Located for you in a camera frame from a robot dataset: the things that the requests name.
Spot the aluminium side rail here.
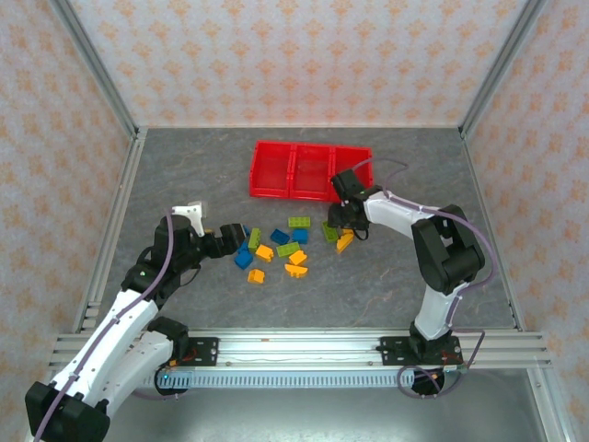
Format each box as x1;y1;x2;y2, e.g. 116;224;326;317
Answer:
72;128;149;333
459;131;526;332

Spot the aluminium frame post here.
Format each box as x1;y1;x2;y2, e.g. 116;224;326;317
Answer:
49;0;141;137
459;0;549;137

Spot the grey slotted cable duct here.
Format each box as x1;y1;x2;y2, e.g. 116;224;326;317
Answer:
140;369;464;391

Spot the red plastic bin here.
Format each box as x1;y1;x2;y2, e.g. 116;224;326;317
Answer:
287;143;336;203
248;140;295;200
327;145;373;204

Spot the aluminium mounting rail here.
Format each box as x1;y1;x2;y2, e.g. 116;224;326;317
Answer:
49;328;553;370

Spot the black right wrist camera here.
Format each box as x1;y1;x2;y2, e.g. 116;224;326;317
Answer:
331;169;369;203

